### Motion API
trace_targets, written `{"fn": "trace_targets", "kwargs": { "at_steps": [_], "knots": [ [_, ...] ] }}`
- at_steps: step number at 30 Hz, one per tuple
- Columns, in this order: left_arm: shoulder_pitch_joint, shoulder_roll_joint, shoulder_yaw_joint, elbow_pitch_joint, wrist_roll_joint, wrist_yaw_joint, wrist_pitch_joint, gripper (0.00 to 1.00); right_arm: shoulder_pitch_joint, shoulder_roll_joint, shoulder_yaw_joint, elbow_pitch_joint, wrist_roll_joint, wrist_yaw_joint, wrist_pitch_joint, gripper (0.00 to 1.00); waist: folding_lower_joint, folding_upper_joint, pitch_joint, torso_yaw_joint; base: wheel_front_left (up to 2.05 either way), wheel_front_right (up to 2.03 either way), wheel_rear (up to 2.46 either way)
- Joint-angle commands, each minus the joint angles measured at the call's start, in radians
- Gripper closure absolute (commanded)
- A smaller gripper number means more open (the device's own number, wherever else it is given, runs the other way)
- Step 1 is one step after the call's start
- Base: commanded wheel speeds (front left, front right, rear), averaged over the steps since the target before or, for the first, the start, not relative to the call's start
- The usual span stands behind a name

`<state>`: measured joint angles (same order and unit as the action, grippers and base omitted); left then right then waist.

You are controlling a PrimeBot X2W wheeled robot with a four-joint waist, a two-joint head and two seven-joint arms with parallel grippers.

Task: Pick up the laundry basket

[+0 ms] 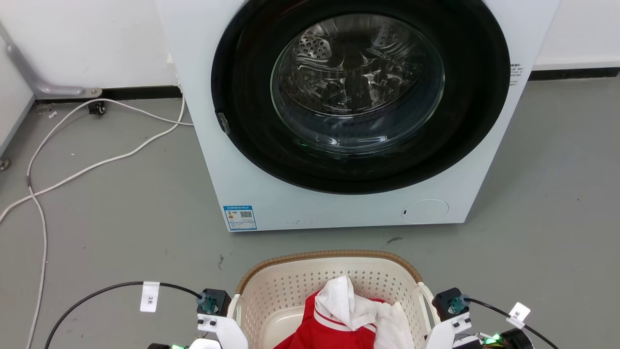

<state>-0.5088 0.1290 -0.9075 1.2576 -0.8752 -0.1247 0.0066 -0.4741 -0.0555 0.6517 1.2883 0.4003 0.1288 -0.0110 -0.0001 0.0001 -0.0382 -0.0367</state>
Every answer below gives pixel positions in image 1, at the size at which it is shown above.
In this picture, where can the blue energy label sticker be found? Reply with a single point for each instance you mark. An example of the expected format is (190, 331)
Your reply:
(240, 217)

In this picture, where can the round white filter cover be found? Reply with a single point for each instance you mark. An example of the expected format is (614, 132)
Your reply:
(425, 211)

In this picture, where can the red white varsity jacket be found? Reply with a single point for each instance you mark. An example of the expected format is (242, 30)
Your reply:
(315, 334)

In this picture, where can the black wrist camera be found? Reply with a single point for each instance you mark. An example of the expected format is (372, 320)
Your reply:
(445, 301)
(215, 301)

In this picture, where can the white text sticker on washer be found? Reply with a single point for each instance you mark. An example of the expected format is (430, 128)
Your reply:
(515, 72)

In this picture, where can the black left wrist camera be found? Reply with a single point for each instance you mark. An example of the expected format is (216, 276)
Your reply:
(215, 301)

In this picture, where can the small round grey floor foot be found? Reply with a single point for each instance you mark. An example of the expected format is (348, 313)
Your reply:
(4, 165)

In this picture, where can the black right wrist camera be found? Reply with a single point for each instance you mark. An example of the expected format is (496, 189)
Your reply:
(445, 301)

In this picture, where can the small black caster wheel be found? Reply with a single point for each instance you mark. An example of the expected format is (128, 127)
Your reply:
(97, 108)

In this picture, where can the white garment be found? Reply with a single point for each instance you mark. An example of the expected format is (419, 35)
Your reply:
(346, 298)

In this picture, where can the cream laundry basket brown rim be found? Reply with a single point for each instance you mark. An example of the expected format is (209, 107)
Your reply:
(286, 286)

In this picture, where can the black round washer door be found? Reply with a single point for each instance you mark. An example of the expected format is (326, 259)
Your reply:
(474, 121)

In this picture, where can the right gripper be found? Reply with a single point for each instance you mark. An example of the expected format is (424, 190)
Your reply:
(513, 340)

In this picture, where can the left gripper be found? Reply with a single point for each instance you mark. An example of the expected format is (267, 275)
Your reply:
(203, 344)

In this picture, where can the white front-load washing machine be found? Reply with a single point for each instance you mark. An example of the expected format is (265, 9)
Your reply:
(242, 160)

